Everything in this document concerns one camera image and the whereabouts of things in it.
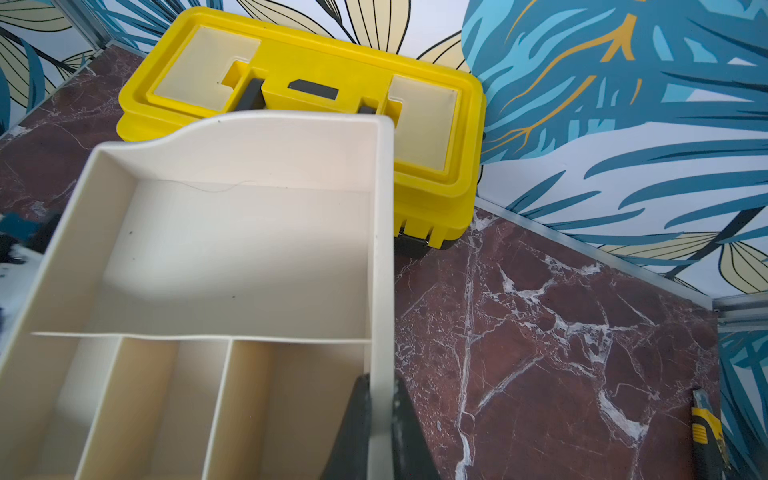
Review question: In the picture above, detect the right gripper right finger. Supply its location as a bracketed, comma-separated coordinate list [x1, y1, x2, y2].
[392, 375, 441, 480]

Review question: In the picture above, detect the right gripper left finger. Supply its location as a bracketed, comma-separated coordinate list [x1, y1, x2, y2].
[320, 374, 372, 480]

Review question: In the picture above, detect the beige drawer organizer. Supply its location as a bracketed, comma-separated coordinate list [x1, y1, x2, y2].
[1, 111, 395, 479]

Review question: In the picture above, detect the yellow black screwdriver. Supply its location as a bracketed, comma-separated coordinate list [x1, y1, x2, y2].
[691, 389, 729, 480]

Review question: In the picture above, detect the yellow black toolbox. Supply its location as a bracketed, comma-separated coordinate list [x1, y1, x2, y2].
[117, 1, 486, 257]

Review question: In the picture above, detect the right aluminium corner post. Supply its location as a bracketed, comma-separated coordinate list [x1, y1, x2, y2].
[713, 292, 768, 333]

